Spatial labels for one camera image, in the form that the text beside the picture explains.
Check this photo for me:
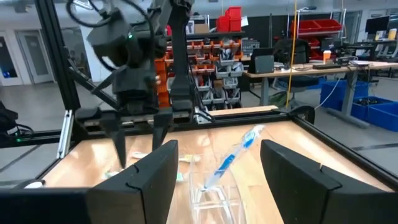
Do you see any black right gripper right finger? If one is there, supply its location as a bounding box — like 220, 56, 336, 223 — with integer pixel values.
259, 139, 398, 224

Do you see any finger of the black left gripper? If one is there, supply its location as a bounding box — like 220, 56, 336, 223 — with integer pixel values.
101, 112, 127, 169
151, 112, 174, 151

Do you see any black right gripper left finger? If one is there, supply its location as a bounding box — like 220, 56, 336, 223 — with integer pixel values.
86, 139, 180, 224

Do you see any clear acrylic toothbrush holder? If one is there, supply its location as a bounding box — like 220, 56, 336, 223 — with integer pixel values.
188, 161, 247, 224

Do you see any blue white toothbrush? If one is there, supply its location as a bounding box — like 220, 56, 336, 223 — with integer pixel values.
200, 124, 266, 191

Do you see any storage bin rack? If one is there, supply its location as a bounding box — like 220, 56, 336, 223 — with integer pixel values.
154, 30, 247, 110

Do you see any white glass door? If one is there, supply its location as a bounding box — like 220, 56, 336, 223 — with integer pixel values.
15, 29, 55, 85

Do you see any blue plastic crate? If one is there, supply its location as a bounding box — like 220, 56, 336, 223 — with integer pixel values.
366, 101, 398, 132
320, 79, 370, 110

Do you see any red storage bin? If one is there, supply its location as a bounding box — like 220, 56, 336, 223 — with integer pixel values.
216, 15, 231, 34
225, 6, 243, 32

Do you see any wooden work desk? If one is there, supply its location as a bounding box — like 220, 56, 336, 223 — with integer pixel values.
243, 60, 398, 129

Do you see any black keyboard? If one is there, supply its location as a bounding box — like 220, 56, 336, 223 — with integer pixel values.
312, 63, 342, 70

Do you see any black office chair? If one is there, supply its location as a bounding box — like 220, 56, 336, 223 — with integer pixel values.
273, 37, 312, 94

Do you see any red shelf tray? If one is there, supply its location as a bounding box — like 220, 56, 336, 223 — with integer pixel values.
290, 20, 323, 34
313, 18, 343, 32

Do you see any black computer monitor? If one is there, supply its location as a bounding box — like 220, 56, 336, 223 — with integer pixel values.
365, 15, 391, 35

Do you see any silver aluminium bracket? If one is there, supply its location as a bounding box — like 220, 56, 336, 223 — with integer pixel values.
57, 109, 75, 159

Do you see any long yellow cable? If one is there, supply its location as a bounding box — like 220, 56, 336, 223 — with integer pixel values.
285, 0, 299, 109

